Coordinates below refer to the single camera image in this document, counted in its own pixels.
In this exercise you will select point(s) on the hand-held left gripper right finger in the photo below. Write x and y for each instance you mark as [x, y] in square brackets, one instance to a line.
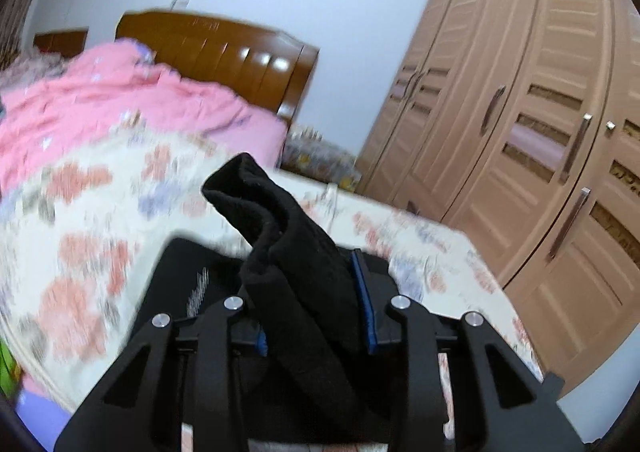
[364, 302]

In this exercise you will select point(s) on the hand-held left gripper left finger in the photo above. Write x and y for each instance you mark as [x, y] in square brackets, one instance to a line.
[261, 343]

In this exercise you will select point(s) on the black pants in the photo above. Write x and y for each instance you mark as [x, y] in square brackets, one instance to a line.
[295, 262]

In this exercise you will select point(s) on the floral printed box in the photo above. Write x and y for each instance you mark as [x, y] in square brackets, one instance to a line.
[322, 162]

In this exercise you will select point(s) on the cream floral quilt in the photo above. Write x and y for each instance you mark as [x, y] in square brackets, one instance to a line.
[100, 242]

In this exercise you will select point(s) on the light wooden wardrobe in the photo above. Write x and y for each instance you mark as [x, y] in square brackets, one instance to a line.
[500, 132]

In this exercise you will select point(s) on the purple bed sheet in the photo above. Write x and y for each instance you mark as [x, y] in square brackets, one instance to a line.
[42, 414]

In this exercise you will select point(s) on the green printed cloth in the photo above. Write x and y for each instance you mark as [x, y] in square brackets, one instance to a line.
[7, 367]

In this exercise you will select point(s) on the pink quilt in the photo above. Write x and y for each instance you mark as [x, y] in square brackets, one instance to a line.
[125, 102]

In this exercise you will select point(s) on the brown wooden headboard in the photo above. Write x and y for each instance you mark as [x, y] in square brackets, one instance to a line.
[225, 57]

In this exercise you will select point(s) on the brown wooden nightstand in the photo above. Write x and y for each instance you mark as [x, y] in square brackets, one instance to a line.
[62, 43]

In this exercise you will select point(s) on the white wall socket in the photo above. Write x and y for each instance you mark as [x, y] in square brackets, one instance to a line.
[180, 2]

